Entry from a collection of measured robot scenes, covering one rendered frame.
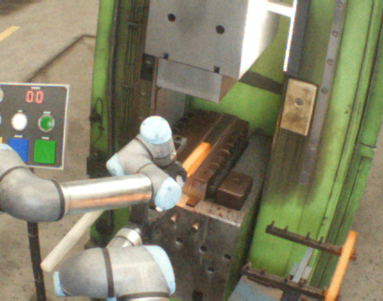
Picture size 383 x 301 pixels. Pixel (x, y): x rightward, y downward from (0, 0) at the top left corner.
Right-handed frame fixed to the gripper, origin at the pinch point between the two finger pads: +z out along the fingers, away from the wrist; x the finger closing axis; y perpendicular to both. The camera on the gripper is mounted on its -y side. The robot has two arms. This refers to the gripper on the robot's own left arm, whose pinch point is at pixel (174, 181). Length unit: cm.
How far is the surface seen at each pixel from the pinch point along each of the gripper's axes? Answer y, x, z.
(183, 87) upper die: -20.4, -3.4, -20.6
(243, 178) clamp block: -13.0, 16.9, 10.9
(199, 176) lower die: -6.6, 4.8, 5.8
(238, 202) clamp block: -3.9, 18.8, 8.8
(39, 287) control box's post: 41, -57, 68
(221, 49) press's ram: -28.0, 6.5, -33.9
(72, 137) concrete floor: -70, -123, 155
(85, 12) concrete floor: -236, -233, 248
